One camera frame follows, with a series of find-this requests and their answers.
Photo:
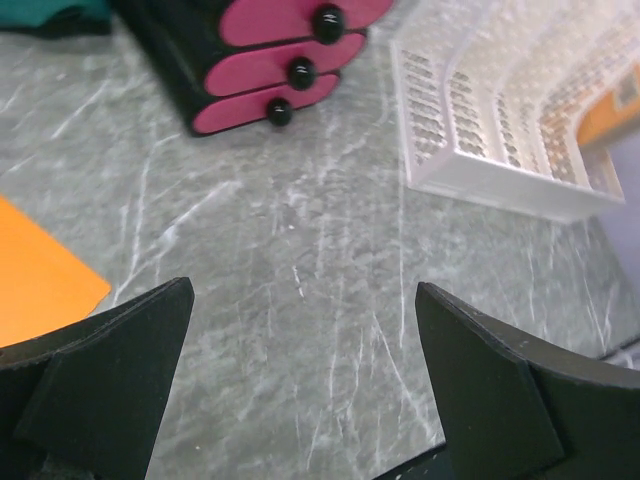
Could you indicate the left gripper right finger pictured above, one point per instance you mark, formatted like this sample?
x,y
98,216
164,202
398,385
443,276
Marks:
x,y
513,406

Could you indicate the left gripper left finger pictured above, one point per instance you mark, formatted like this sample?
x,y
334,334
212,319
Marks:
x,y
93,393

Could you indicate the pink bottom drawer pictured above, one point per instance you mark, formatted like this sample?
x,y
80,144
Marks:
x,y
275,104

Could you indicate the pink drawer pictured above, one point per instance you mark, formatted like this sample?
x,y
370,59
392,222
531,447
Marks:
x,y
259,68
255,22
275,104

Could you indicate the black drawer organizer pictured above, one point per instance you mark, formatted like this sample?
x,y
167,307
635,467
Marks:
x,y
183,42

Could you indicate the pink top drawer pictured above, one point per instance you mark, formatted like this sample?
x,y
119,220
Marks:
x,y
255,22

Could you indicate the orange book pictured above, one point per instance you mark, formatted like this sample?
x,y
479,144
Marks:
x,y
614,116

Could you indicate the orange folder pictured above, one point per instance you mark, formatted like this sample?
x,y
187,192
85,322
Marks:
x,y
44,286

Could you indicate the white file rack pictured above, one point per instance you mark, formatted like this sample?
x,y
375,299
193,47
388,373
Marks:
x,y
490,95

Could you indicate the green cloth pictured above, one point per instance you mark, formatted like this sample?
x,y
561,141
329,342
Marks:
x,y
53,19

